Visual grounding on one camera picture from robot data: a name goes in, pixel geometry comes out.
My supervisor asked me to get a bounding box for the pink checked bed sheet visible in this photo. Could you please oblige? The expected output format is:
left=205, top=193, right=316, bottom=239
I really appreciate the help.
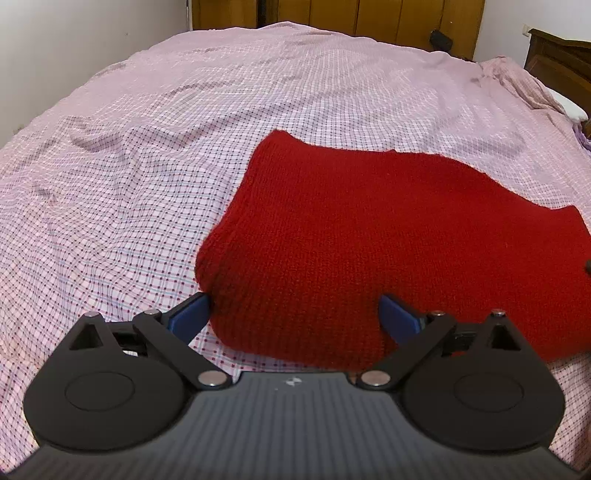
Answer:
left=1, top=22, right=590, bottom=471

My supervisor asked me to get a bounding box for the small black hanging pouch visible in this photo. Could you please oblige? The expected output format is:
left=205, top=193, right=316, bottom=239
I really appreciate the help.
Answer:
left=429, top=30, right=453, bottom=53

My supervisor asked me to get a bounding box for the brown wooden wardrobe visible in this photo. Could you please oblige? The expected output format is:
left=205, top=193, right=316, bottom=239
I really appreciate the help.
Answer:
left=188, top=0, right=485, bottom=60

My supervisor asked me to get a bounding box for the purple patterned cloth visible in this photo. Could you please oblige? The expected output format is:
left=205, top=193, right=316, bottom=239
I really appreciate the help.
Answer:
left=573, top=122, right=591, bottom=151

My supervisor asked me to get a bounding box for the dark wooden headboard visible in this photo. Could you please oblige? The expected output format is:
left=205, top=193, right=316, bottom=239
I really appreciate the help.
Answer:
left=525, top=29, right=591, bottom=115

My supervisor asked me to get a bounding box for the white pillow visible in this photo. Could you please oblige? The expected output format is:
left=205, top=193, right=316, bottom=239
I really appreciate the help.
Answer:
left=548, top=89, right=589, bottom=123

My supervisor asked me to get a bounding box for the red knitted sweater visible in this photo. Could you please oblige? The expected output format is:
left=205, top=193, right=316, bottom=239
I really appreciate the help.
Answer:
left=195, top=131, right=590, bottom=371

